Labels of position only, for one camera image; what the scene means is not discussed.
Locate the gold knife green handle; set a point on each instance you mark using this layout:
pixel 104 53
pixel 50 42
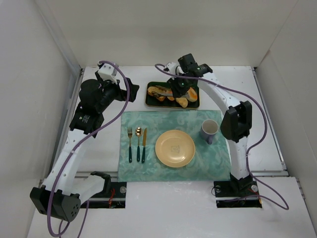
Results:
pixel 144 146

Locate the stainless steel tongs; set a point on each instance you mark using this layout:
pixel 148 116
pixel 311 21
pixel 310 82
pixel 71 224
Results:
pixel 169 94

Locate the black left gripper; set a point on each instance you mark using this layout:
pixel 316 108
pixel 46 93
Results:
pixel 123 90

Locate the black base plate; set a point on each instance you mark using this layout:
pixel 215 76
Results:
pixel 226 197
pixel 114 198

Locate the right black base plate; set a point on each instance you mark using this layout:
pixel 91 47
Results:
pixel 226 197

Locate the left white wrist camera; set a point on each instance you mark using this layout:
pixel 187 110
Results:
pixel 107 72

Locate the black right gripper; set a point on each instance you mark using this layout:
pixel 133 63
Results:
pixel 178 89

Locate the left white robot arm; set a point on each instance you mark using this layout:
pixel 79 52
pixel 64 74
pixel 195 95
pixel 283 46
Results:
pixel 58 197

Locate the white orange-topped oval bun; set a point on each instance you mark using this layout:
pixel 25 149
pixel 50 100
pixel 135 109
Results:
pixel 192 95

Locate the gold fork green handle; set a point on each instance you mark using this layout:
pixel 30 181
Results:
pixel 129 131

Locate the dark green gold-rimmed tray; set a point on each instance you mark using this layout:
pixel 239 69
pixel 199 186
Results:
pixel 153 102

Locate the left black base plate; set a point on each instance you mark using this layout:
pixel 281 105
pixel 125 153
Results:
pixel 114 198

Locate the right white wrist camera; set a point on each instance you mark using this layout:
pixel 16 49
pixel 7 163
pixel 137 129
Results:
pixel 171 67

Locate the long yellow filled bread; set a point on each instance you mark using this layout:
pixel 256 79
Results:
pixel 183 102

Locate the round orange sugared bun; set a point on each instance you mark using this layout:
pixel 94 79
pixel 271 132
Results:
pixel 170 98

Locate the gold spoon green handle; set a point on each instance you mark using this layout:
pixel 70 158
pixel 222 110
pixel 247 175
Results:
pixel 138 133

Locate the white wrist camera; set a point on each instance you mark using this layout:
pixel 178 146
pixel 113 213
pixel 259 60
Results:
pixel 107 72
pixel 171 67

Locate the sliced brown bread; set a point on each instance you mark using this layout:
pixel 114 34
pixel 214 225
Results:
pixel 157 92

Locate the cream yellow plate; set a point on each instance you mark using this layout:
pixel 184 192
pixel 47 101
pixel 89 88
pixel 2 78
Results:
pixel 175 148

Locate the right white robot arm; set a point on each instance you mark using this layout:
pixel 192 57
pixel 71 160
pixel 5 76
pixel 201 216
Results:
pixel 235 125

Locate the grey-blue mug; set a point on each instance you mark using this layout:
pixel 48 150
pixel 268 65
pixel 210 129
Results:
pixel 208 130

